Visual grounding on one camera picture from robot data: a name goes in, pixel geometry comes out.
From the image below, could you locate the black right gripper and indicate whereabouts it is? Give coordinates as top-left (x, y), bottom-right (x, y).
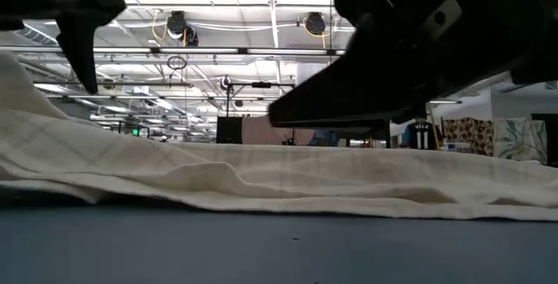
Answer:
top-left (335, 0), bottom-right (558, 102)

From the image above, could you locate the cream plaid waffle towel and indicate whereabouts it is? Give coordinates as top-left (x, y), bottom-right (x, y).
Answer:
top-left (0, 52), bottom-right (558, 222)

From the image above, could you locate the white building pillar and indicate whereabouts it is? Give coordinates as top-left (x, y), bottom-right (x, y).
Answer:
top-left (296, 62), bottom-right (328, 85)

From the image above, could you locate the pink hanging cloth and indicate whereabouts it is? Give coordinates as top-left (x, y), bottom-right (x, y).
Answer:
top-left (242, 115), bottom-right (315, 146)

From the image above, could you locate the brown patterned fabric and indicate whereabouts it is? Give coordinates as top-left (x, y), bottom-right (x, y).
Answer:
top-left (443, 117), bottom-right (496, 157)

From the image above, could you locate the long ceiling light bar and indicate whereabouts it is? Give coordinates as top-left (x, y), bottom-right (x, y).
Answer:
top-left (0, 46), bottom-right (345, 57)

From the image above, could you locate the floral patterned fabric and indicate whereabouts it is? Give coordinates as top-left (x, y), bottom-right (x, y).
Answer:
top-left (494, 118), bottom-right (548, 163)

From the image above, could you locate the black metal frame stand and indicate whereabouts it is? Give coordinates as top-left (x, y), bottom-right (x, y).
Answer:
top-left (225, 81), bottom-right (296, 145)

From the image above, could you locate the black hanging cable loop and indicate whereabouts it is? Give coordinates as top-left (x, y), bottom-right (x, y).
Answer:
top-left (167, 54), bottom-right (188, 71)

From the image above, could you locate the yellow hanging cable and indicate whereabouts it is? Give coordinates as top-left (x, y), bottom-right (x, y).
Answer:
top-left (429, 105), bottom-right (440, 150)

